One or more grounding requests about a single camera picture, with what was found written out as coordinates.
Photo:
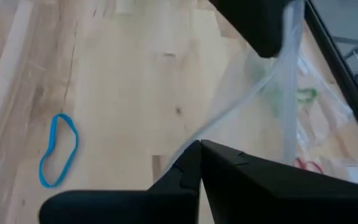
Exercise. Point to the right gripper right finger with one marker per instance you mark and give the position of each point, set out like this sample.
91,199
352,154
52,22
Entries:
291,202

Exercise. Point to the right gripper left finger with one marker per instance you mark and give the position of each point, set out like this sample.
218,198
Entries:
120,207

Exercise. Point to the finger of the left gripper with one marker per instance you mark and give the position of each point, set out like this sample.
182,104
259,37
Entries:
256,25

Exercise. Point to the red rubber band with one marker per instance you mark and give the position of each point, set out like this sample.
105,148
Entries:
303,161

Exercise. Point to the clear plastic zip bag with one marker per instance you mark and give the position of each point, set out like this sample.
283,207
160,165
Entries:
353,168
322,109
289,109

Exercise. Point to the blue rubber band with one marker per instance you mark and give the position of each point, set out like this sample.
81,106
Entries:
77,138

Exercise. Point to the green rubber band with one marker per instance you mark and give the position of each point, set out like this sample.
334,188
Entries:
314,93

